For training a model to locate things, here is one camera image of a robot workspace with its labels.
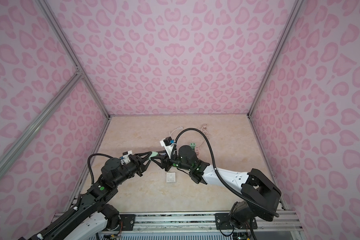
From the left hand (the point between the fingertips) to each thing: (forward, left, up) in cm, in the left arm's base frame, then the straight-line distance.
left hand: (155, 155), depth 69 cm
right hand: (0, +2, -1) cm, 2 cm away
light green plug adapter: (+2, +2, -2) cm, 3 cm away
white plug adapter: (-2, -5, -23) cm, 23 cm away
